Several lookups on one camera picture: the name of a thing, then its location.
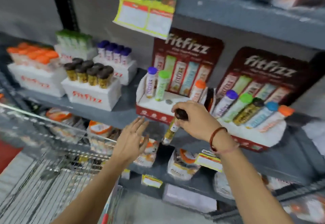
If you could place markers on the person's right hand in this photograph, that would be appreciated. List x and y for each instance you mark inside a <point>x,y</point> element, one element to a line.
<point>200,122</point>

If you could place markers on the person's left hand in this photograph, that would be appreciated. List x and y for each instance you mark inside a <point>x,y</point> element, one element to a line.
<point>128,143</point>

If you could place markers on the person's left middle finger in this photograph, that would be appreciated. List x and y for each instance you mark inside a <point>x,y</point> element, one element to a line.
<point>139,123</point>

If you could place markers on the person's right fingers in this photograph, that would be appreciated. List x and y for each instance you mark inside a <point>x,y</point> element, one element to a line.
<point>183,105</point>

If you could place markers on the person's left thumb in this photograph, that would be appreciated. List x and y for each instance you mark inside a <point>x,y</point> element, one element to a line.
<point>145,143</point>

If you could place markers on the brown-capped yellow tablet tube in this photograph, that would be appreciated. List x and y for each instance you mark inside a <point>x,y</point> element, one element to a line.
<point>170,133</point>
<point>247,112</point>

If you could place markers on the person's right forearm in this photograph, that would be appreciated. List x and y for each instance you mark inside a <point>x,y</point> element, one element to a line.
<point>248,188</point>

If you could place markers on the person's left forearm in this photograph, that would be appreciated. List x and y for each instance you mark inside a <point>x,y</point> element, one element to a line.
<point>94,193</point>

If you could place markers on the orange white snack packet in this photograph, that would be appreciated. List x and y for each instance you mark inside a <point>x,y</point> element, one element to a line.
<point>148,154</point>
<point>59,114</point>
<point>99,127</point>
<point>182,165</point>
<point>100,146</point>

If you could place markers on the orange-capped tablet tube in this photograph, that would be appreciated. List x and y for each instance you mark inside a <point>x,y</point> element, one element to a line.
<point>274,121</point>
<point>198,90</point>

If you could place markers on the green-capped tablet tube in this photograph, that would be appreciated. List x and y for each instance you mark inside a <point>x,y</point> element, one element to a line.
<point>236,108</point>
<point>161,86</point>

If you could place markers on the small yellow white price tag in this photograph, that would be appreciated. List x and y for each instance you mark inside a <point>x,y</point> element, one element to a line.
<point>125,174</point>
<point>151,181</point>
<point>208,161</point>

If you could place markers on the purple-capped white tube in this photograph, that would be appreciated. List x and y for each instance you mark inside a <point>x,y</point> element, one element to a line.
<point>109,51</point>
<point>224,103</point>
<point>117,53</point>
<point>125,56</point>
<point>151,83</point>
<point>102,48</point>

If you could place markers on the maroon backed tube display stand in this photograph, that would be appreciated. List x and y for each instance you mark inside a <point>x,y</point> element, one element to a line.
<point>188,53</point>
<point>269,69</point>

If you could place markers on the white display box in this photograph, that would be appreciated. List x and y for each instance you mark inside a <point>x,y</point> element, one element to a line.
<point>72,55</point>
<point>91,96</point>
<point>35,81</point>
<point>125,72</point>

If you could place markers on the flat white box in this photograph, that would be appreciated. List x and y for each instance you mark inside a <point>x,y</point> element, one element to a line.
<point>189,198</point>

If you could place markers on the group of brown-capped tubes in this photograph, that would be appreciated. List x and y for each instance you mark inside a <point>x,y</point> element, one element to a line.
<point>88,72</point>

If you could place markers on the blue-capped tablet tube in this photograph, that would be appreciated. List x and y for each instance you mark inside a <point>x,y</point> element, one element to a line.
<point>261,116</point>

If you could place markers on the white plastic packet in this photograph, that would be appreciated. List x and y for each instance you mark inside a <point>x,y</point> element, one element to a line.
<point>223,185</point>

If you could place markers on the large yellow white price tag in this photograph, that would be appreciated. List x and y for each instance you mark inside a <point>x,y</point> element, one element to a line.
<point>146,16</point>

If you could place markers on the group of green-capped tubes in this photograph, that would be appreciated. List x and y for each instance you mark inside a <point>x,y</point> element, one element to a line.
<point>73,38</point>

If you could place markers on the grey metal shelf rack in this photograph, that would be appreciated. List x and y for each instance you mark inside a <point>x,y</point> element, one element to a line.
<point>254,20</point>

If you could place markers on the group of orange-capped tubes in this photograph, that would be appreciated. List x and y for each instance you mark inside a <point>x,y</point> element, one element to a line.
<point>38,55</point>

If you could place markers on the black perforated shelf upright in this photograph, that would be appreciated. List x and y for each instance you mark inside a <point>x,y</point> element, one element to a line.
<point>65,8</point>

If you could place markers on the clear wrapped packets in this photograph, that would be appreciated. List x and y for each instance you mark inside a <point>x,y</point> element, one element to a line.
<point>307,208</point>

